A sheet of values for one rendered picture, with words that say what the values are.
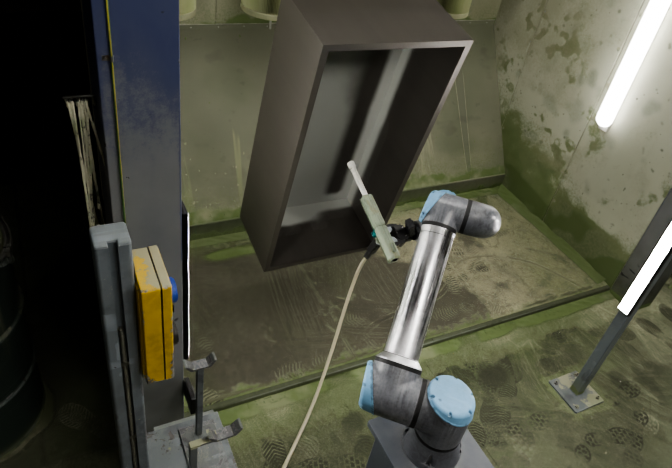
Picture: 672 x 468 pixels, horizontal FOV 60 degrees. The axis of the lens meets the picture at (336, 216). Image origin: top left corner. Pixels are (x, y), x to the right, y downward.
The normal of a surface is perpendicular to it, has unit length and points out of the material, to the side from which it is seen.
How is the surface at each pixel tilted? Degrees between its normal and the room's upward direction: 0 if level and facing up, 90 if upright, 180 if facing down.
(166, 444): 0
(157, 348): 90
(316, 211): 12
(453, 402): 5
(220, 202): 57
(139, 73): 90
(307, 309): 0
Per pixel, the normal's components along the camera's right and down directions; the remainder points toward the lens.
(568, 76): -0.89, 0.16
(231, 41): 0.44, 0.07
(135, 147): 0.44, 0.59
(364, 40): 0.24, -0.65
